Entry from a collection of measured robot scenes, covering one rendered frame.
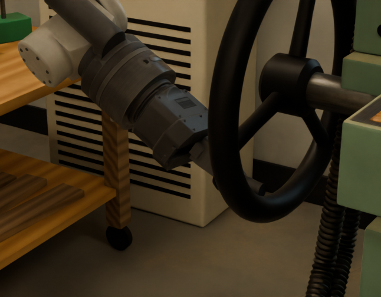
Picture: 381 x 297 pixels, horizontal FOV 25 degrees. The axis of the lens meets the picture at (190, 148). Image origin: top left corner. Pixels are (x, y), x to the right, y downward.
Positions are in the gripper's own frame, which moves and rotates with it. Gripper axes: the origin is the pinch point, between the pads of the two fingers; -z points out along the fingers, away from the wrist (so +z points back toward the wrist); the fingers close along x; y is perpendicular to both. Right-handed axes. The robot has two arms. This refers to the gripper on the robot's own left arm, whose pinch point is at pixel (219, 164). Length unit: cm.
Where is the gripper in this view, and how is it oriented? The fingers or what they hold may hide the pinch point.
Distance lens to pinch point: 94.6
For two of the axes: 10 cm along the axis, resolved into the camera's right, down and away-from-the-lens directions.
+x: -4.5, 1.6, -8.8
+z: -7.2, -6.5, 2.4
